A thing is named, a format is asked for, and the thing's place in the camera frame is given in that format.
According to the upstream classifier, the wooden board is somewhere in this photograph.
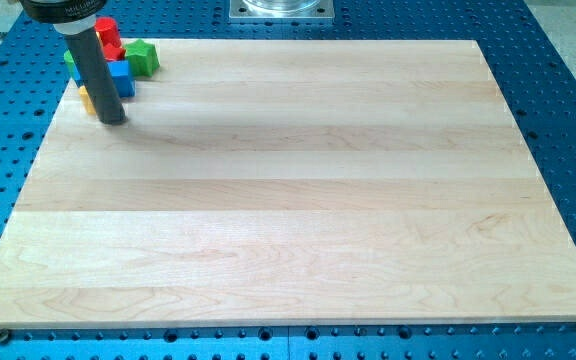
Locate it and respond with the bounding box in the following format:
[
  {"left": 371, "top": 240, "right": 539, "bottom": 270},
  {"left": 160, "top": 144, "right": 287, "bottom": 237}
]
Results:
[{"left": 0, "top": 40, "right": 576, "bottom": 329}]

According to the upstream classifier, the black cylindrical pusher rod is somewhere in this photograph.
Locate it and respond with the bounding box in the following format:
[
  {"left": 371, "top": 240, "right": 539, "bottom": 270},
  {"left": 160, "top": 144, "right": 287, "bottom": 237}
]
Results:
[{"left": 54, "top": 15, "right": 126, "bottom": 125}]

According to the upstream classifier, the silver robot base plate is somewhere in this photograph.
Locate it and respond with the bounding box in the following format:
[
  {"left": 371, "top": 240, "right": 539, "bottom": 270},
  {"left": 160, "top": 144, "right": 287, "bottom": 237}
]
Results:
[{"left": 228, "top": 0, "right": 335, "bottom": 21}]

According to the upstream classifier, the left board clamp screw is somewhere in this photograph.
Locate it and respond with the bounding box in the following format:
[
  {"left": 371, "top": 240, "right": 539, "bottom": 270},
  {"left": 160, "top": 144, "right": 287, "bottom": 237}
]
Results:
[{"left": 0, "top": 329, "right": 12, "bottom": 345}]

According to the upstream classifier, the yellow triangle block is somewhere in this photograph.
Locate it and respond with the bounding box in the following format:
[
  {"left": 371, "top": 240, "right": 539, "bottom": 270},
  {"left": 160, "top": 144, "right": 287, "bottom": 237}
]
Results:
[{"left": 78, "top": 85, "right": 96, "bottom": 115}]

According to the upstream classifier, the red cylinder block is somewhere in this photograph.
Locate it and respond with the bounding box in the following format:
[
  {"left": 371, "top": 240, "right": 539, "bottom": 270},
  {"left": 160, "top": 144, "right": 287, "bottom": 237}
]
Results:
[{"left": 94, "top": 16, "right": 122, "bottom": 47}]

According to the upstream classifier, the green star block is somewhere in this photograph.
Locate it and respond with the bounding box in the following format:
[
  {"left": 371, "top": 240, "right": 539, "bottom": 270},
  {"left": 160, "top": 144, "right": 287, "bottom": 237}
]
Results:
[{"left": 124, "top": 39, "right": 160, "bottom": 77}]

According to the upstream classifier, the blue cube block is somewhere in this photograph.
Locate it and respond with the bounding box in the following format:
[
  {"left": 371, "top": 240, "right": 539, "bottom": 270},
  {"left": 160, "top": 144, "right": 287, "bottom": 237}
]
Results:
[{"left": 71, "top": 59, "right": 137, "bottom": 100}]

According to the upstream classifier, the green circle block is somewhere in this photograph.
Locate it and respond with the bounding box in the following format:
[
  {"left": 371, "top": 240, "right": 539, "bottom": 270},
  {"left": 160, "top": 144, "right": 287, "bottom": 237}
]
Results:
[{"left": 63, "top": 50, "right": 76, "bottom": 77}]

